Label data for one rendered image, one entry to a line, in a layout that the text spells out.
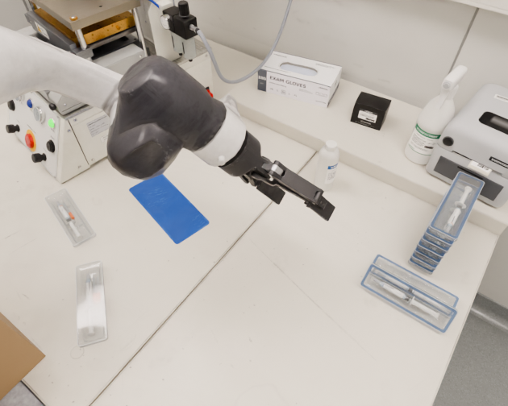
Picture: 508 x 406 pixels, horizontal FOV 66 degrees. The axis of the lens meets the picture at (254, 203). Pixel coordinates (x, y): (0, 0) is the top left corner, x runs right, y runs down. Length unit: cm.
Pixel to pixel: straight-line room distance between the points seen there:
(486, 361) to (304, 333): 109
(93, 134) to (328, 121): 65
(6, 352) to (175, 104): 52
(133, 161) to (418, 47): 90
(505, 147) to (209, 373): 76
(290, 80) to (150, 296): 73
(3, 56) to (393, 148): 90
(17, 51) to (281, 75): 79
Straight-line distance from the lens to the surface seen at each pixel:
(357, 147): 111
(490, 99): 111
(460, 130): 100
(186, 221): 98
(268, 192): 78
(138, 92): 54
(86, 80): 66
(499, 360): 185
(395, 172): 107
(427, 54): 125
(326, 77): 123
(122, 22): 112
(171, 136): 57
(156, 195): 105
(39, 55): 62
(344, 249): 94
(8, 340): 81
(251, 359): 81
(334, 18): 132
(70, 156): 112
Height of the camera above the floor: 153
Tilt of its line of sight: 51 degrees down
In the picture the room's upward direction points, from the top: straight up
